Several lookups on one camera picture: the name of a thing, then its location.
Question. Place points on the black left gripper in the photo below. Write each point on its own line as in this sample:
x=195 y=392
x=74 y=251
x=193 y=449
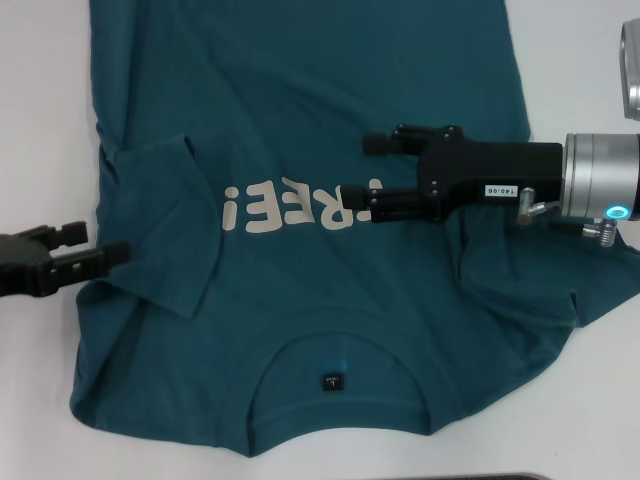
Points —
x=25 y=265

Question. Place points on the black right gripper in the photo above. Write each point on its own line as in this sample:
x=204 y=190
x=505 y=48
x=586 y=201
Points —
x=495 y=170

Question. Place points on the teal T-shirt with beige print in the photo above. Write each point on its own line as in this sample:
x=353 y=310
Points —
x=300 y=100

